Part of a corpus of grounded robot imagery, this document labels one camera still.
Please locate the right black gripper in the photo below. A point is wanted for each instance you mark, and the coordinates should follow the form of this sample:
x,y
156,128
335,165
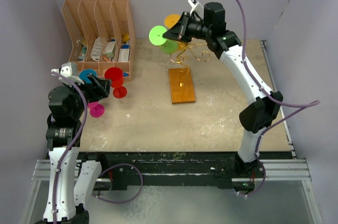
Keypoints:
x,y
179,32

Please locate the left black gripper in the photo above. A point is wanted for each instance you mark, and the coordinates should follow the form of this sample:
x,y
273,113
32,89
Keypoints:
x,y
98,89

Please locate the green plastic wine glass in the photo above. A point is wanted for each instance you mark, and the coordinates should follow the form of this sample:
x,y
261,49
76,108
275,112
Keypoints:
x,y
165,45

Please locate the blue plastic wine glass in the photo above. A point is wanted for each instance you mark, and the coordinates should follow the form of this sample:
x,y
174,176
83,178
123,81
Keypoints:
x,y
84,75

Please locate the pink plastic wine glass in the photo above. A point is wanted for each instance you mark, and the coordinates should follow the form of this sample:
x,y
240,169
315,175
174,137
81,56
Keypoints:
x,y
96,109

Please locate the red plastic wine glass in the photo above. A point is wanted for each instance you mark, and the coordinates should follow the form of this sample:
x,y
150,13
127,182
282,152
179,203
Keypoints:
x,y
115,74

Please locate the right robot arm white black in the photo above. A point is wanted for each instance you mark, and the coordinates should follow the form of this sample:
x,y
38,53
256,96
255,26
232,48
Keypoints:
x,y
263,102

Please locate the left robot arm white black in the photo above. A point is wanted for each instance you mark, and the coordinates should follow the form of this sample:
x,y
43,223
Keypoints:
x,y
71,183

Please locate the orange plastic wine glass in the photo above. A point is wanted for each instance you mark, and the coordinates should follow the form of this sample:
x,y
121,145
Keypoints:
x,y
171,20

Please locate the wooden rack base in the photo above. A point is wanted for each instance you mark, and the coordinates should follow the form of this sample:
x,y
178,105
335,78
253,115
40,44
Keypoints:
x,y
181,86

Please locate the white blister pack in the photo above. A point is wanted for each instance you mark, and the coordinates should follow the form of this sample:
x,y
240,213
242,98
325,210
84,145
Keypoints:
x,y
96,49

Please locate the white medicine box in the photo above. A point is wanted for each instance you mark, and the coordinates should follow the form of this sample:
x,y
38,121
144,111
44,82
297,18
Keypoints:
x,y
109,51

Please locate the white blue box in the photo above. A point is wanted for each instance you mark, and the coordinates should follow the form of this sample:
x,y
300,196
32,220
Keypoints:
x,y
124,53

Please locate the yellow object in organizer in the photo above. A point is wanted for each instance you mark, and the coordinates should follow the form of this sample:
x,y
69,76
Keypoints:
x,y
125,38

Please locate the peach plastic file organizer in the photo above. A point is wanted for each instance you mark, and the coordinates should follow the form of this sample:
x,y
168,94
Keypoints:
x,y
109,19

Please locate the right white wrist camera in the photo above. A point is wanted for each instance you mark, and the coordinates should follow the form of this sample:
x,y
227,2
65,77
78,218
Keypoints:
x,y
196,6

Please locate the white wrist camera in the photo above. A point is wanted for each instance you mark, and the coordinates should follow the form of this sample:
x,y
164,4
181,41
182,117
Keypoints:
x,y
196,6
70,71

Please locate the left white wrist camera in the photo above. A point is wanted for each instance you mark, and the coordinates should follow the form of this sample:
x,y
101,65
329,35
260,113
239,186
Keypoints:
x,y
70,71

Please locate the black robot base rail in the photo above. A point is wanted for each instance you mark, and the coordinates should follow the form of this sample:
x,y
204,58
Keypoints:
x,y
224,170

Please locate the aluminium frame rail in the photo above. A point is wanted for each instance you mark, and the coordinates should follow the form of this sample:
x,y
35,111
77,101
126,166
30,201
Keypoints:
x,y
294,169

